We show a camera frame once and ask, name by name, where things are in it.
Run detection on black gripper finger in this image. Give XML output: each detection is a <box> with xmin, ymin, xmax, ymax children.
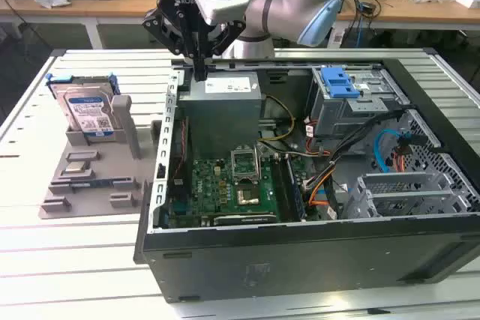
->
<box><xmin>141</xmin><ymin>8</ymin><xmax>201</xmax><ymax>81</ymax></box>
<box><xmin>199</xmin><ymin>22</ymin><xmax>247</xmax><ymax>81</ymax></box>

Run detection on hard disk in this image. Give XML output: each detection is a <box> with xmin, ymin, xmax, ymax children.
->
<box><xmin>45</xmin><ymin>72</ymin><xmax>121</xmax><ymax>137</ymax></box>

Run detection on metal disk bay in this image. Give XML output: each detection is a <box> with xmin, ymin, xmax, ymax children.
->
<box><xmin>351</xmin><ymin>171</ymin><xmax>472</xmax><ymax>220</ymax></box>

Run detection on wooden desk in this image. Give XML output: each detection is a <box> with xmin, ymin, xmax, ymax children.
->
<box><xmin>329</xmin><ymin>0</ymin><xmax>480</xmax><ymax>49</ymax></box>
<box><xmin>0</xmin><ymin>0</ymin><xmax>162</xmax><ymax>49</ymax></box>

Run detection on grey power supply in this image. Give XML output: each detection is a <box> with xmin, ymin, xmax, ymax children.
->
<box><xmin>178</xmin><ymin>71</ymin><xmax>266</xmax><ymax>160</ymax></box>

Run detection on metal socket cover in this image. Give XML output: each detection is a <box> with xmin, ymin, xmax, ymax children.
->
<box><xmin>229</xmin><ymin>145</ymin><xmax>262</xmax><ymax>186</ymax></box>

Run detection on grey metal drive cage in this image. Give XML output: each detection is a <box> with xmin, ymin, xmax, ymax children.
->
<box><xmin>310</xmin><ymin>67</ymin><xmax>410</xmax><ymax>148</ymax></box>

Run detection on green motherboard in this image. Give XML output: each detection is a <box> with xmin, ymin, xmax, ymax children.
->
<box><xmin>164</xmin><ymin>154</ymin><xmax>312</xmax><ymax>226</ymax></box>

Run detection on CPU socket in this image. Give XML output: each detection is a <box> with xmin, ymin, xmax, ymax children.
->
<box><xmin>235</xmin><ymin>184</ymin><xmax>261</xmax><ymax>207</ymax></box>

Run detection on black RAM slot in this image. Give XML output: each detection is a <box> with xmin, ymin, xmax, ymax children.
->
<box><xmin>271</xmin><ymin>154</ymin><xmax>288</xmax><ymax>222</ymax></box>

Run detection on installed RAM stick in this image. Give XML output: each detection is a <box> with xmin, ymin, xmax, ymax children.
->
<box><xmin>284</xmin><ymin>155</ymin><xmax>306</xmax><ymax>222</ymax></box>

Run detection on blue RAM stick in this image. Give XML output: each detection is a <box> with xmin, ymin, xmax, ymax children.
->
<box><xmin>50</xmin><ymin>177</ymin><xmax>134</xmax><ymax>188</ymax></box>

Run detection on grey parts rack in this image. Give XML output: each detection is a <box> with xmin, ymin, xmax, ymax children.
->
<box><xmin>39</xmin><ymin>94</ymin><xmax>163</xmax><ymax>220</ymax></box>

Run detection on black graphics card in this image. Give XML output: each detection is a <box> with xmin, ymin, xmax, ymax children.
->
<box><xmin>202</xmin><ymin>213</ymin><xmax>279</xmax><ymax>227</ymax></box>

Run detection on black PC case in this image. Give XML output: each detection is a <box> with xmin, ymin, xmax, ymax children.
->
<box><xmin>133</xmin><ymin>48</ymin><xmax>480</xmax><ymax>304</ymax></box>

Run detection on yellow wires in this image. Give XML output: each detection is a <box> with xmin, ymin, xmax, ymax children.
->
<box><xmin>258</xmin><ymin>94</ymin><xmax>297</xmax><ymax>145</ymax></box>

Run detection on black cable bundle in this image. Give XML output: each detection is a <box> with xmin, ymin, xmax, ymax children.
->
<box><xmin>328</xmin><ymin>109</ymin><xmax>408</xmax><ymax>186</ymax></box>

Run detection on orange wires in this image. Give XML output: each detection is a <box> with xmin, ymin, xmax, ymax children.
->
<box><xmin>307</xmin><ymin>168</ymin><xmax>339</xmax><ymax>207</ymax></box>

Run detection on blue data wire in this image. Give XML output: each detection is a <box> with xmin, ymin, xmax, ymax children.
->
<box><xmin>373</xmin><ymin>127</ymin><xmax>405</xmax><ymax>175</ymax></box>

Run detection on red wires with black connector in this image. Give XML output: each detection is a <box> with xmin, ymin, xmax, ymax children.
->
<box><xmin>393</xmin><ymin>134</ymin><xmax>416</xmax><ymax>171</ymax></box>

